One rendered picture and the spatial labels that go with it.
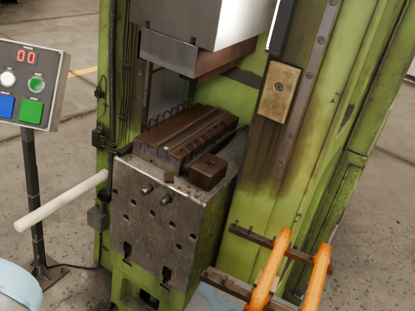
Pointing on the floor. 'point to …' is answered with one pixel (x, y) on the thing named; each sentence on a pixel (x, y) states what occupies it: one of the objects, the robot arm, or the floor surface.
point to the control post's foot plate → (46, 280)
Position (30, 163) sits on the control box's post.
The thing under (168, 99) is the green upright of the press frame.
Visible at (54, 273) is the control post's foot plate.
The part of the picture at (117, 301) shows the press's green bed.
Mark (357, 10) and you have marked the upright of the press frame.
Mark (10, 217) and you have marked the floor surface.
